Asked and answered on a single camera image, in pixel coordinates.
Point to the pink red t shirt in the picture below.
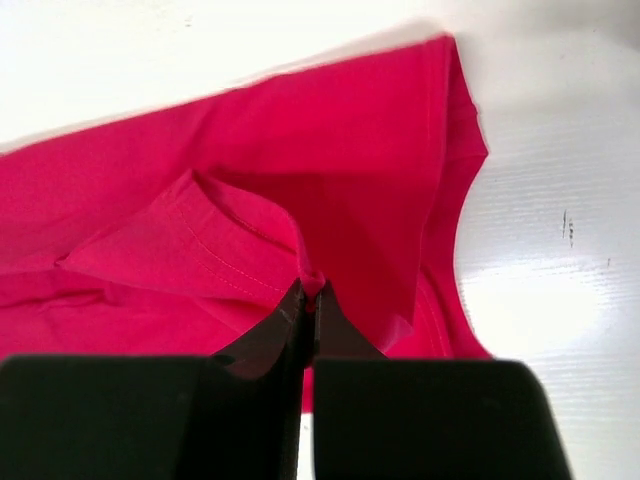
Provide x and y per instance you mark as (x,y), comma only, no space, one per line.
(176,231)

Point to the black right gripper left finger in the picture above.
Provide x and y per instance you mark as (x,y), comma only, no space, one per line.
(231,415)

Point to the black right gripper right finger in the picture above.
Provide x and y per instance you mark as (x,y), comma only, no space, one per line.
(378,418)

